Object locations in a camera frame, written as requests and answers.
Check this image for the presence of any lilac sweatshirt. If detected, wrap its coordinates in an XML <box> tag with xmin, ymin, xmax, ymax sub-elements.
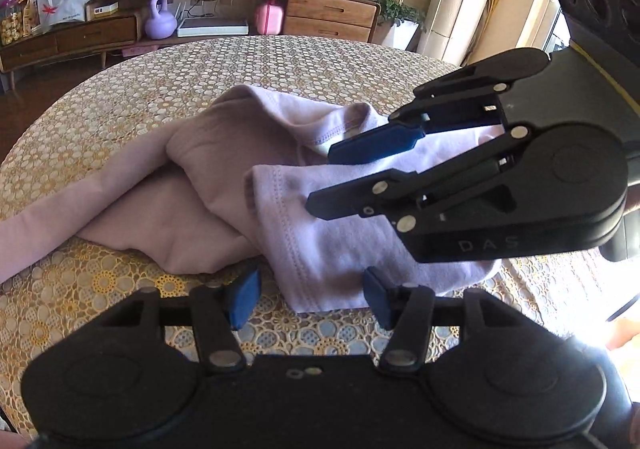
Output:
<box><xmin>1</xmin><ymin>85</ymin><xmax>500</xmax><ymax>313</ymax></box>

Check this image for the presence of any pink small case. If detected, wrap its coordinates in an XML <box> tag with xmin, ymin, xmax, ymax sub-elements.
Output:
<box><xmin>255</xmin><ymin>0</ymin><xmax>284</xmax><ymax>35</ymax></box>

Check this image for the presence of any gold lace tablecloth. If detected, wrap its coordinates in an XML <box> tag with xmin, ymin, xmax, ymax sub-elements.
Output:
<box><xmin>0</xmin><ymin>34</ymin><xmax>601</xmax><ymax>435</ymax></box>

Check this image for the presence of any white flat box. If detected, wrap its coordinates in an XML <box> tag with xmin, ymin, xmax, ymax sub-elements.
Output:
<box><xmin>177</xmin><ymin>17</ymin><xmax>250</xmax><ymax>38</ymax></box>

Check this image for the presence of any purple kettlebell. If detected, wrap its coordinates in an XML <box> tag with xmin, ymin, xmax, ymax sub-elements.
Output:
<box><xmin>144</xmin><ymin>0</ymin><xmax>178</xmax><ymax>40</ymax></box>

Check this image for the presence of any long wooden TV cabinet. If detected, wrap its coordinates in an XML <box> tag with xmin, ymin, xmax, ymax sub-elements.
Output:
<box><xmin>1</xmin><ymin>0</ymin><xmax>380</xmax><ymax>79</ymax></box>

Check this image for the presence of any white gift bag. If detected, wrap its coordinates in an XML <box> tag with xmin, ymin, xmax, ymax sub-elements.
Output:
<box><xmin>36</xmin><ymin>0</ymin><xmax>90</xmax><ymax>28</ymax></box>

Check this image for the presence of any jar of yellow snacks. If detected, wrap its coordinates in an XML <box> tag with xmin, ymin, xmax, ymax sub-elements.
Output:
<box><xmin>1</xmin><ymin>0</ymin><xmax>32</xmax><ymax>46</ymax></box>

